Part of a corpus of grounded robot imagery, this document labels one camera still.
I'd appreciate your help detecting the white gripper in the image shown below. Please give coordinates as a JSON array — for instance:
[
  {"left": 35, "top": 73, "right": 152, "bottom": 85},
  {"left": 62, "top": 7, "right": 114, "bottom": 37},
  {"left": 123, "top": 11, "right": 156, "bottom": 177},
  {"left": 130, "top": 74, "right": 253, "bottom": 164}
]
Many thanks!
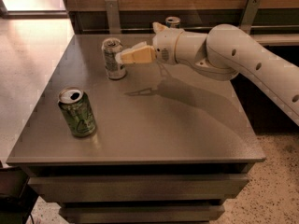
[{"left": 115, "top": 22, "right": 184, "bottom": 64}]

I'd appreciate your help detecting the white 7up can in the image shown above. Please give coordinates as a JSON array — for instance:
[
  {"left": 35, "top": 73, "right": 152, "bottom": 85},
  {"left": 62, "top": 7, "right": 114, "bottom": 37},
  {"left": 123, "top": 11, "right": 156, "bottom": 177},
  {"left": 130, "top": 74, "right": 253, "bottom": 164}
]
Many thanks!
[{"left": 101, "top": 37, "right": 126, "bottom": 80}]

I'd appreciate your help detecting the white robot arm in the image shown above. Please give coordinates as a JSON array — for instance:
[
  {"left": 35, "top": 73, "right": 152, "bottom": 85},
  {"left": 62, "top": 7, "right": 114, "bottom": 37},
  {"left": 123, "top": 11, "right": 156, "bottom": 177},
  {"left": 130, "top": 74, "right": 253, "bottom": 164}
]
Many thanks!
[{"left": 116, "top": 22, "right": 299, "bottom": 124}]

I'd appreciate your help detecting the blue silver energy drink can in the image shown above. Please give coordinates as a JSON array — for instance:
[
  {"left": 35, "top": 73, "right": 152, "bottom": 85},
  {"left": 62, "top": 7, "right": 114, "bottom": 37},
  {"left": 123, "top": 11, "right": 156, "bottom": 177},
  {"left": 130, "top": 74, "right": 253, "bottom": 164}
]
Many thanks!
[{"left": 165, "top": 16, "right": 180, "bottom": 28}]

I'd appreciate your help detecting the green soda can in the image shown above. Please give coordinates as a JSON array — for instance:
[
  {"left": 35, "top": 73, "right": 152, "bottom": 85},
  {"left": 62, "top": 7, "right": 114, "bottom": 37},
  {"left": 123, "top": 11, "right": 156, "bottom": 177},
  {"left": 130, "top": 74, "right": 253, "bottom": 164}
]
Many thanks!
[{"left": 58, "top": 87, "right": 96, "bottom": 137}]

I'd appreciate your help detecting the grey drawer cabinet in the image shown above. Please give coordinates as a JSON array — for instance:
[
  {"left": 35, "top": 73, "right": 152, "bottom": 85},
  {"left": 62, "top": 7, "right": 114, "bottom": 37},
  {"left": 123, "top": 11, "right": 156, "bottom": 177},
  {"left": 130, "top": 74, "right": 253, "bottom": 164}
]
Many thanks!
[{"left": 5, "top": 33, "right": 266, "bottom": 224}]

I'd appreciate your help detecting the upper grey drawer front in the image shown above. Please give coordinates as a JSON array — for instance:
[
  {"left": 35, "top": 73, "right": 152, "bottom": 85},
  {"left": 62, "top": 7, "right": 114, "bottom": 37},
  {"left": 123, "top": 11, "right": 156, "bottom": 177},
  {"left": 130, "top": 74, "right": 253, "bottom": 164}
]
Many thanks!
[{"left": 29, "top": 175, "right": 249, "bottom": 203}]

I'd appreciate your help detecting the grey drawer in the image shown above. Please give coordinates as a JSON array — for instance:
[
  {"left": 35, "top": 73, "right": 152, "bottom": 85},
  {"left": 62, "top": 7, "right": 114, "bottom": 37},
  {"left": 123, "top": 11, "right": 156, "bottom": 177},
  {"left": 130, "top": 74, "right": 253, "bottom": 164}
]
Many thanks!
[
  {"left": 29, "top": 175, "right": 249, "bottom": 203},
  {"left": 59, "top": 205, "right": 224, "bottom": 224}
]

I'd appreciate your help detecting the lower grey drawer front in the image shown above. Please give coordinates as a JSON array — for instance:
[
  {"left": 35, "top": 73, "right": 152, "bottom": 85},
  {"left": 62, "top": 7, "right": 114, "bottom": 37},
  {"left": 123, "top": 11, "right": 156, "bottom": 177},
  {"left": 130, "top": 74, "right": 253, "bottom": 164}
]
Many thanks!
[{"left": 59, "top": 205, "right": 224, "bottom": 224}]

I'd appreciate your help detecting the dark object lower left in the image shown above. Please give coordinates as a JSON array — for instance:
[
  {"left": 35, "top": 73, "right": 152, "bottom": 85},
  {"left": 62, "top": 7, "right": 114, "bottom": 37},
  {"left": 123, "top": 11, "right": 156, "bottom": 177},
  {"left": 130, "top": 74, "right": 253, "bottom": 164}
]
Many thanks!
[{"left": 0, "top": 167, "right": 38, "bottom": 224}]

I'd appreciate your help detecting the left metal wall bracket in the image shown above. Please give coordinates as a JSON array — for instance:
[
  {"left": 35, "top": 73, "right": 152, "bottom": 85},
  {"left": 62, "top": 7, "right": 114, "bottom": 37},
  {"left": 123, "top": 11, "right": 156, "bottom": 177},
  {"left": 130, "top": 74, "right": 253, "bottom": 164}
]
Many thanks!
[{"left": 105, "top": 0, "right": 121, "bottom": 34}]

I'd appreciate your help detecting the metal wall bracket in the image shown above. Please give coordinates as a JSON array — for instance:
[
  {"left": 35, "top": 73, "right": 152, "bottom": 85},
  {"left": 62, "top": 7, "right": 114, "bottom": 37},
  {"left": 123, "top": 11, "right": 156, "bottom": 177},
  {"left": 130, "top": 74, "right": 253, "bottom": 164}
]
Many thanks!
[
  {"left": 105, "top": 0, "right": 121, "bottom": 34},
  {"left": 239, "top": 0, "right": 262, "bottom": 35}
]

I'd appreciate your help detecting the right metal wall bracket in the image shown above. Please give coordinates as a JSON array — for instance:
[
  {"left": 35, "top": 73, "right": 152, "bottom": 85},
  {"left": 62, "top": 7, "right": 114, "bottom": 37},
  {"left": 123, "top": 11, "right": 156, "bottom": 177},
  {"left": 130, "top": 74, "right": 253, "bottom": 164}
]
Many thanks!
[{"left": 239, "top": 0, "right": 262, "bottom": 35}]

